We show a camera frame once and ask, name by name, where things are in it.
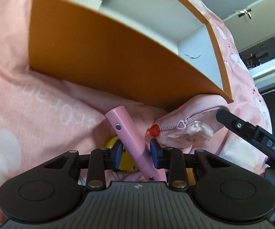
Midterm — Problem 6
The metal door handle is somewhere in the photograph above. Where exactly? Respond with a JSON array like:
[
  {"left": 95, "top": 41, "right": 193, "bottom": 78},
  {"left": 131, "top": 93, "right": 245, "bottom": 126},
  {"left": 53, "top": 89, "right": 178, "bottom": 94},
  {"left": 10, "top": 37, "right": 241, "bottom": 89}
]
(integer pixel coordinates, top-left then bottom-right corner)
[{"left": 237, "top": 8, "right": 253, "bottom": 21}]

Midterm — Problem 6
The white sliding door frame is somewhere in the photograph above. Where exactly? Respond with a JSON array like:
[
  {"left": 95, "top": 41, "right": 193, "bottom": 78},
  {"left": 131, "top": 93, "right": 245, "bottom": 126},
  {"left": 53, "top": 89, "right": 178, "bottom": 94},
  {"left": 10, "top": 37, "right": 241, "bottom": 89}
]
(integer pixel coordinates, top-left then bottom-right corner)
[{"left": 251, "top": 55, "right": 275, "bottom": 94}]

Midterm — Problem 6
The white rectangular box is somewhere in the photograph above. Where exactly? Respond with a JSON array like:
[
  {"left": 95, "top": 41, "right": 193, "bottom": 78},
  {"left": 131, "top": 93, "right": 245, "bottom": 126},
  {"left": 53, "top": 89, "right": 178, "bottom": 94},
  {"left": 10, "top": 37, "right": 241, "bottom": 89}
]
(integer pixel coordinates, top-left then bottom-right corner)
[{"left": 68, "top": 0, "right": 104, "bottom": 11}]

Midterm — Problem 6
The orange cardboard box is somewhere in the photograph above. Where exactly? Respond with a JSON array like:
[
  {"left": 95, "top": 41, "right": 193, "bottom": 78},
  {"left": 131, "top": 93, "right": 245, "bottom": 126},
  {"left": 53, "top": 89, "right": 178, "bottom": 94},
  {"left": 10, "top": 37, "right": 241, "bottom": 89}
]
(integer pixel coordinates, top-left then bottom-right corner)
[{"left": 29, "top": 0, "right": 234, "bottom": 104}]

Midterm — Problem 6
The pink leather wallet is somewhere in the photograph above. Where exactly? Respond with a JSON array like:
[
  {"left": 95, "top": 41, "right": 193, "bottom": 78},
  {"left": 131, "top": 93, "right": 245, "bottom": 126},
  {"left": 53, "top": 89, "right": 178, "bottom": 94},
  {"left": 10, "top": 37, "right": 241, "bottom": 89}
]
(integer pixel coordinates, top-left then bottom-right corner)
[{"left": 105, "top": 105, "right": 166, "bottom": 182}]

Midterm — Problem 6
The pink zip pouch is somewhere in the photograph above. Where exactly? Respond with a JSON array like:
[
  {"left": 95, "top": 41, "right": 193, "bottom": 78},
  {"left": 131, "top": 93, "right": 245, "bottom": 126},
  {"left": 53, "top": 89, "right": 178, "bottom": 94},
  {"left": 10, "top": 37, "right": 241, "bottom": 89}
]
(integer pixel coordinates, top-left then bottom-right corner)
[{"left": 146, "top": 93, "right": 231, "bottom": 154}]

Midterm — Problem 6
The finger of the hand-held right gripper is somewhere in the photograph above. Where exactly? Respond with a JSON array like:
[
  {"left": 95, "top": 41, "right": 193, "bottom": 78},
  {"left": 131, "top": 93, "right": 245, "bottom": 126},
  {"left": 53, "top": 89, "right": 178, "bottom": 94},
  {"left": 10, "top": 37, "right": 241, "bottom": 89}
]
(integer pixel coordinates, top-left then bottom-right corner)
[{"left": 215, "top": 108, "right": 259, "bottom": 140}]

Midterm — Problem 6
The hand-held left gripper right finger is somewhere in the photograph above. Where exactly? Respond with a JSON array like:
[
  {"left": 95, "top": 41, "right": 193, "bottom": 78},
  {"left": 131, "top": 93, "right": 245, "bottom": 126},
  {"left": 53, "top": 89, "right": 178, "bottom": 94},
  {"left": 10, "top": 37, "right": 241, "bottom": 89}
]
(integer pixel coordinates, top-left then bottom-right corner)
[{"left": 149, "top": 138, "right": 227, "bottom": 189}]

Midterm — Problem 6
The white door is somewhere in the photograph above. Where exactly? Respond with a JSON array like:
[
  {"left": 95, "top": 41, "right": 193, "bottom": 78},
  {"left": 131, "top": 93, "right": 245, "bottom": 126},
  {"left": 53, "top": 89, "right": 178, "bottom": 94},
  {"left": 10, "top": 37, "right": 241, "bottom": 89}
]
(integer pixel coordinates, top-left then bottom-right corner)
[{"left": 223, "top": 0, "right": 275, "bottom": 44}]

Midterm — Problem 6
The yellow round tape measure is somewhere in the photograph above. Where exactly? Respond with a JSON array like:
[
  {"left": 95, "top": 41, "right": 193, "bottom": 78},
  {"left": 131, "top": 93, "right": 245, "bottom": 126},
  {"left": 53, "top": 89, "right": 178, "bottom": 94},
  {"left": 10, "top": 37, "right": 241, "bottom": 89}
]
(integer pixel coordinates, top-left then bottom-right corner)
[{"left": 104, "top": 136, "right": 139, "bottom": 172}]

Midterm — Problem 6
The pink cloud print blanket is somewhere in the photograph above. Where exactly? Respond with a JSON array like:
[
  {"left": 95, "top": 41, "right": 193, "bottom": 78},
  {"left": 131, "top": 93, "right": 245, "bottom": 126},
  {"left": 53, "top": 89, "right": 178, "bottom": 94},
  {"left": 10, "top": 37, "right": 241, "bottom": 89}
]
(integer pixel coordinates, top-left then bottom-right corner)
[{"left": 0, "top": 0, "right": 275, "bottom": 223}]

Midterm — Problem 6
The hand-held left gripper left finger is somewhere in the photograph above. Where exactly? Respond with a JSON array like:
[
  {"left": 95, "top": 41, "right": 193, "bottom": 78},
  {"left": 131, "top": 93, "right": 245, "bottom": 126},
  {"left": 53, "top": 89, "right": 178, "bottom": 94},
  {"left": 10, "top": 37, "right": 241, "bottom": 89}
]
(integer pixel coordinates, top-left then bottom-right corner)
[{"left": 43, "top": 139, "right": 124, "bottom": 189}]

